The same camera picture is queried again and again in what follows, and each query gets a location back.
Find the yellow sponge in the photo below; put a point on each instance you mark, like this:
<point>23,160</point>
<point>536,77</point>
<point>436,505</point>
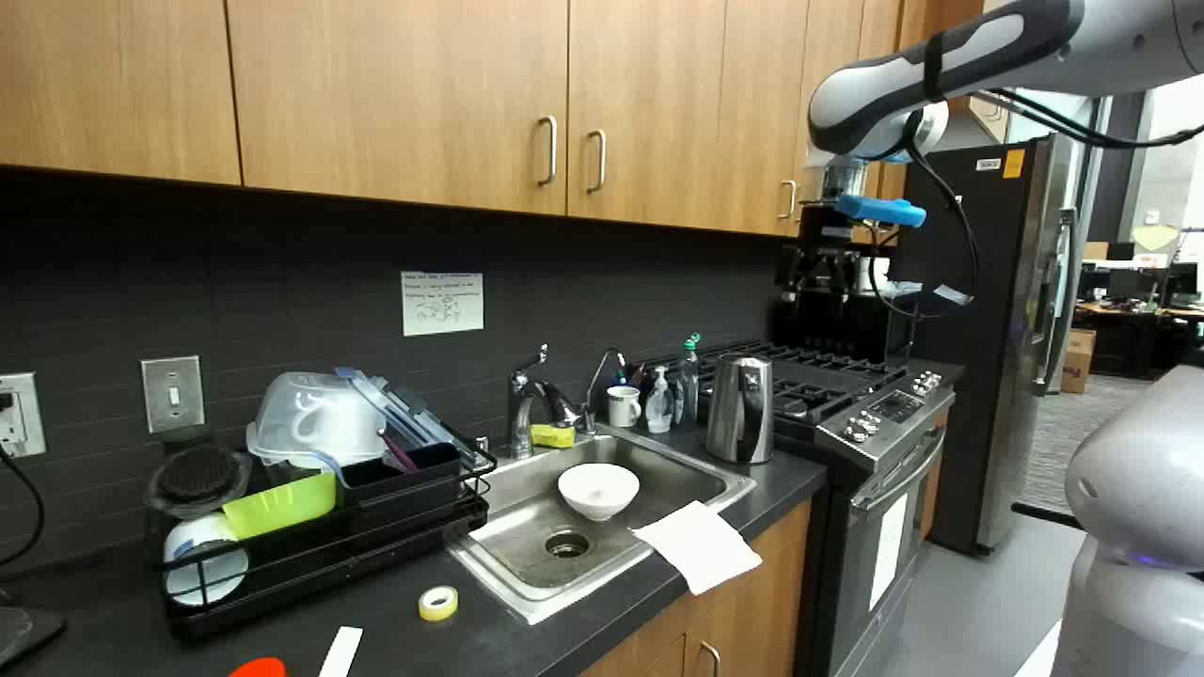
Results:
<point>551,437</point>

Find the black plastic tray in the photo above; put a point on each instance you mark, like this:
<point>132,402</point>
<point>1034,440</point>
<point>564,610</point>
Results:
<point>402,477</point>

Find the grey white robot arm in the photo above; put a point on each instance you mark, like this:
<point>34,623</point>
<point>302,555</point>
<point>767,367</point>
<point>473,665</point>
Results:
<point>905,80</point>

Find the wooden lower cabinet door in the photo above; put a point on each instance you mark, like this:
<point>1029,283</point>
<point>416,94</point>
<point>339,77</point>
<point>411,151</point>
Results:
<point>758,603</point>
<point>640,644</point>

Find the wooden cabinet door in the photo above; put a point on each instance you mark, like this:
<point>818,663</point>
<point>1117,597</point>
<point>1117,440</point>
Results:
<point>690,105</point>
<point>388,94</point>
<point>758,603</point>
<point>640,644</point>
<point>115,80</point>

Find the white mug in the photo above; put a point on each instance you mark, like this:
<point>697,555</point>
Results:
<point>623,407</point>

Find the white paper sheet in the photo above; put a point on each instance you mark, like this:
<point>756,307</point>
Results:
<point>697,545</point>

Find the silver electric kettle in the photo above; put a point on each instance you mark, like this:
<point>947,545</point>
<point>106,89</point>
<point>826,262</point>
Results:
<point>738,412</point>

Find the white oven door towel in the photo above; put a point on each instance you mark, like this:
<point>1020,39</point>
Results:
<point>891,550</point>

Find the wooden upper cabinet door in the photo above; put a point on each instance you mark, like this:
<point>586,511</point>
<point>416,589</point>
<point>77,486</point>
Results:
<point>388,94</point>
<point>115,80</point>
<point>690,105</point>

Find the grey light switch plate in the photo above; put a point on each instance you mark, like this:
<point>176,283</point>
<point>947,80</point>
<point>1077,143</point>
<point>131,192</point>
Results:
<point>170,392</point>

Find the white plate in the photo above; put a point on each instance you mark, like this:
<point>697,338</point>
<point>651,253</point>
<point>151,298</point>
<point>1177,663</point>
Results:
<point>209,569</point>

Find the thin curved chrome tap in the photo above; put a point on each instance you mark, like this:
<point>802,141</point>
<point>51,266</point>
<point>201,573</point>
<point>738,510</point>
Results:
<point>596,376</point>

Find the yellow fridge sticker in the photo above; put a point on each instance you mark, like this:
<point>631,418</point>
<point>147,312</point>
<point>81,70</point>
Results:
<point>1014,164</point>

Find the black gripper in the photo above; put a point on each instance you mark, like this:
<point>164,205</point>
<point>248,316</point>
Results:
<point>836,245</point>

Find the red object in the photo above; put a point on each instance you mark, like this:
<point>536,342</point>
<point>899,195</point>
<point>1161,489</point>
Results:
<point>258,665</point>

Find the stainless steel sink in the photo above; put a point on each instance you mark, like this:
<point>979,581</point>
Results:
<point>530,550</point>

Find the stainless steel stove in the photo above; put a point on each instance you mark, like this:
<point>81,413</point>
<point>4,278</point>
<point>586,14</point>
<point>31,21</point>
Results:
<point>868,418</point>

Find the white bowl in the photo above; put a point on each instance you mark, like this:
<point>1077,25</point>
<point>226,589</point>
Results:
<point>601,489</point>

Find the black dish rack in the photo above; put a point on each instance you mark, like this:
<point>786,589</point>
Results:
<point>352,545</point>

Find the green-capped spray bottle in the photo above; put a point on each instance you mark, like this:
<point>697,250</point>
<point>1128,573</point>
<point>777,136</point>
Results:
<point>690,380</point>

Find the yellow tape roll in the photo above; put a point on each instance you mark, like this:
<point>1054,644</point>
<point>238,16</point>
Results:
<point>427,605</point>

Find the white paper wall notice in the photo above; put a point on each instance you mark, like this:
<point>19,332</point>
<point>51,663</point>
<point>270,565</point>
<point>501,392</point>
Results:
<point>442,301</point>

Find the white soap dispenser bottle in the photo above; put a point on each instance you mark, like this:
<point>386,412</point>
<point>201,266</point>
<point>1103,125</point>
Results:
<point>660,407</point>

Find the black round lid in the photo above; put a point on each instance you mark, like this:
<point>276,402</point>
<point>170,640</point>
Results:
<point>201,474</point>

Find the wooden office desk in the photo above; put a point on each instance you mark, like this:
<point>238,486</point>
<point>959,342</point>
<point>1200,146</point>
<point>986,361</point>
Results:
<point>1141,312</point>

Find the white flat strip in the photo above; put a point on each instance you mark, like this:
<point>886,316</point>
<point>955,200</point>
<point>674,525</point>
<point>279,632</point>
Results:
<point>339,652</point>

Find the cardboard box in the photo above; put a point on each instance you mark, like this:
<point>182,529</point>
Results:
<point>1077,361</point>

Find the clear plastic container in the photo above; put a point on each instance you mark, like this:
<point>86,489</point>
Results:
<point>307,418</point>

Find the white wall outlet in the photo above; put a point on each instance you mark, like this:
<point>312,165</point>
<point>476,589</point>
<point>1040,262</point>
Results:
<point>19,413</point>

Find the stainless steel refrigerator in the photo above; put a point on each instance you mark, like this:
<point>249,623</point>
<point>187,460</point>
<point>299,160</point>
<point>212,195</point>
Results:
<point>1000,361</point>

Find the chrome kitchen faucet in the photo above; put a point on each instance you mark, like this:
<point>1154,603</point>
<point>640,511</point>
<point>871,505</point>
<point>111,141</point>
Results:
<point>524,398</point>

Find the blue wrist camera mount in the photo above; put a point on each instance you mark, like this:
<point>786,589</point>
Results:
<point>886,207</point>

